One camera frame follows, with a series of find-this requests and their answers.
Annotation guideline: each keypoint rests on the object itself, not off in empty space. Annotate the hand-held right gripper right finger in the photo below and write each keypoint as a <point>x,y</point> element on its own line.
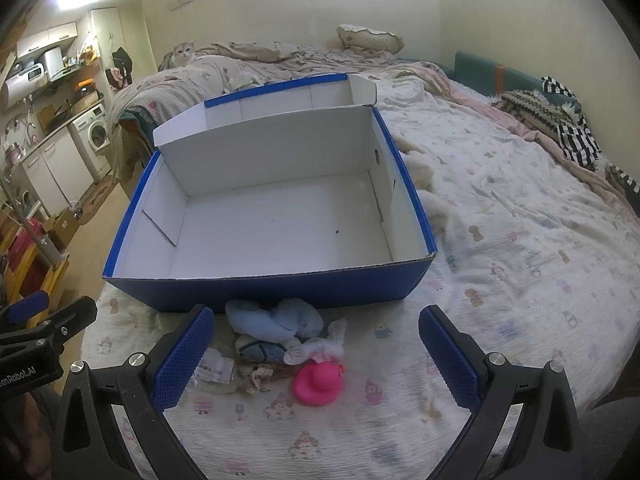
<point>450,360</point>

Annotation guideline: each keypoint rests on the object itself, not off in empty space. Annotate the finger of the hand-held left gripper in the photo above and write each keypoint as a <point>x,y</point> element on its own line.
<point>25,310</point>
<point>75,312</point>

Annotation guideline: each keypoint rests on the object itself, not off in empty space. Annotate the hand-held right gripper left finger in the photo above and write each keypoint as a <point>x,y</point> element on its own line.
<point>182,360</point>

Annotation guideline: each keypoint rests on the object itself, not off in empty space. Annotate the clear plastic snack bag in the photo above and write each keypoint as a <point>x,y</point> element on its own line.
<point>215,371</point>

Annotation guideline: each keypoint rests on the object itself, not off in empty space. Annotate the blue cardboard box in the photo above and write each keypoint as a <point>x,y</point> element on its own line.
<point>280,225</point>

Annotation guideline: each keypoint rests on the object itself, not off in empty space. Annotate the yellow wooden rack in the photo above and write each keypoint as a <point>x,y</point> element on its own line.
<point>45,275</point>

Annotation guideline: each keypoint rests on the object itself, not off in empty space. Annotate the red bag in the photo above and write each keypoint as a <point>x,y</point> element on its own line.
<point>20,252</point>

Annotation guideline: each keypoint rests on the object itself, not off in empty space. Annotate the blue striped sock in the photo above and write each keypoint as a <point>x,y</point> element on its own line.
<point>262,349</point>

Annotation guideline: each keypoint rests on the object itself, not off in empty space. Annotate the brown cardboard box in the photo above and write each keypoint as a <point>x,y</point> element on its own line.
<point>62,225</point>

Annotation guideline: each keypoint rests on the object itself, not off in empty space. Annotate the light blue plush cloth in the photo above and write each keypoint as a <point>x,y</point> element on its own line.
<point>280,322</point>

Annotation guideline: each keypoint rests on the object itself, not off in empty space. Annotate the white kitchen base cabinet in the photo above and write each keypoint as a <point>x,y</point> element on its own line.
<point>55,165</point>

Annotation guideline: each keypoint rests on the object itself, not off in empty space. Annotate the white washing machine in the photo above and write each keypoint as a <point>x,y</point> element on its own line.
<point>95,131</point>

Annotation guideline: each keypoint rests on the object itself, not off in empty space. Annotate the cream fluffy plush toy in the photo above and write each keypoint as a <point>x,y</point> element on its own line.
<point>420,172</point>

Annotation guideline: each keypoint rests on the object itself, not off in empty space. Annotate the white water heater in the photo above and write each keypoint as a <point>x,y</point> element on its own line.
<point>52,62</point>

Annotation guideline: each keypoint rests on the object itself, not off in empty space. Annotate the dark hanging clothing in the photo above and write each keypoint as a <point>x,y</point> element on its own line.
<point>122,62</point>

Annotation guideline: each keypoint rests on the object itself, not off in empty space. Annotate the black and white striped garment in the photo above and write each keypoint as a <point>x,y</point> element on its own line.
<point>575,132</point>

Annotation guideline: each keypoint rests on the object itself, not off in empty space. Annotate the pink blanket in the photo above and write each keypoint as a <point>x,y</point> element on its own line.
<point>465,92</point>

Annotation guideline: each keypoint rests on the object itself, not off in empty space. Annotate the tall white cupboard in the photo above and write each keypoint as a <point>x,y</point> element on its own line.
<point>107,35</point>

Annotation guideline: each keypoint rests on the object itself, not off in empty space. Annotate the grey and white cat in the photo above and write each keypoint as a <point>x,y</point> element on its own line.
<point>182,54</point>

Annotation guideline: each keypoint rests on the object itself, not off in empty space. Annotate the teal headboard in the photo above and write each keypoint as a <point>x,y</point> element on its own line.
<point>480,67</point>

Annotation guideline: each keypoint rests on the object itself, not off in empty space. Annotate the beige printed quilt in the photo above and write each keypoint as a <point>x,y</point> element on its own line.
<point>240,62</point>

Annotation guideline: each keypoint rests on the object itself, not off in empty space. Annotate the cream ruffled pillow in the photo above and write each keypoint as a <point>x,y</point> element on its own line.
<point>370,39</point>

